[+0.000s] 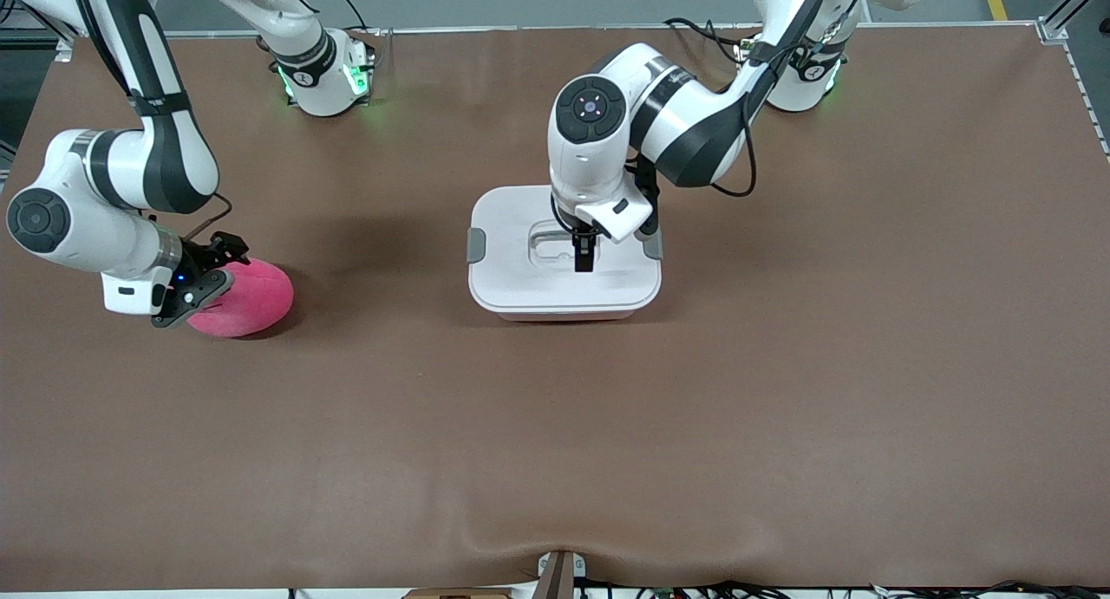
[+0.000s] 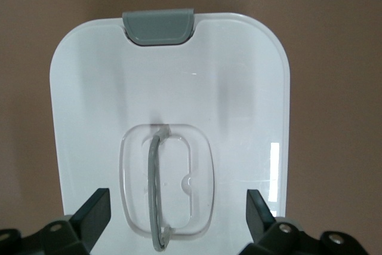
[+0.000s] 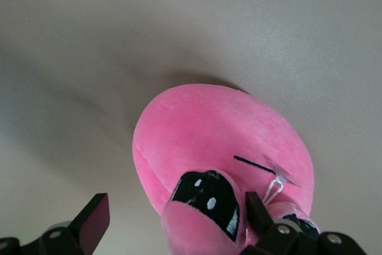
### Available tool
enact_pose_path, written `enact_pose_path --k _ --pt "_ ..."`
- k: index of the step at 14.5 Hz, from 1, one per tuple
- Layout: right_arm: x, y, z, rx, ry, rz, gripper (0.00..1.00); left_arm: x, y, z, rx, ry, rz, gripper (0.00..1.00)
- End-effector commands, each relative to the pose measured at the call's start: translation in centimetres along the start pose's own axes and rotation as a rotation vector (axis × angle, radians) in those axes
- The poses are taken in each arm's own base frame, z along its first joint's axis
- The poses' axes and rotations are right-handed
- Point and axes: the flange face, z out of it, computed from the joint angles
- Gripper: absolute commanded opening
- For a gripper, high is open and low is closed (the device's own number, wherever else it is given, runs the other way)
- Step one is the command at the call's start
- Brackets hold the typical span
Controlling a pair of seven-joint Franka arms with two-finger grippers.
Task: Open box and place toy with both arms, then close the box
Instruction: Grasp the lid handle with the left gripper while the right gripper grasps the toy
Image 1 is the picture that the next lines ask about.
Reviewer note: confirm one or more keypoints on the brown table mat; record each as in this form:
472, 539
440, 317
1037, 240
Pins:
555, 452

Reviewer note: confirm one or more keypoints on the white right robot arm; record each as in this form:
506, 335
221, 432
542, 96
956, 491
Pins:
156, 148

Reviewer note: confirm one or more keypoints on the white box lid grey clasps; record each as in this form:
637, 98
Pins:
520, 270

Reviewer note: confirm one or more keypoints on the metal clamp bracket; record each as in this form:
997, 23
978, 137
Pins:
559, 573

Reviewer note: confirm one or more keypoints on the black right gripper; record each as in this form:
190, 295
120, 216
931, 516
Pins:
205, 253

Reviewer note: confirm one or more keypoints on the pink plush toy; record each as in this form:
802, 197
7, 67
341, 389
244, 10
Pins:
251, 300

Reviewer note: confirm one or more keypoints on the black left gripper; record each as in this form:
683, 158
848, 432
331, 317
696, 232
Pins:
584, 246

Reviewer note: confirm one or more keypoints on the pink plastic box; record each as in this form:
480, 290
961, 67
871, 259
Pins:
564, 316

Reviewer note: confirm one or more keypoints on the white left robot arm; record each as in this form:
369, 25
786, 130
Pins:
685, 122

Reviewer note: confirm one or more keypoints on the brown cardboard piece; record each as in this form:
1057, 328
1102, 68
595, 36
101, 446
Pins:
455, 594

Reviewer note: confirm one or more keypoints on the aluminium frame profile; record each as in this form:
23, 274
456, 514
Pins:
1051, 31
63, 51

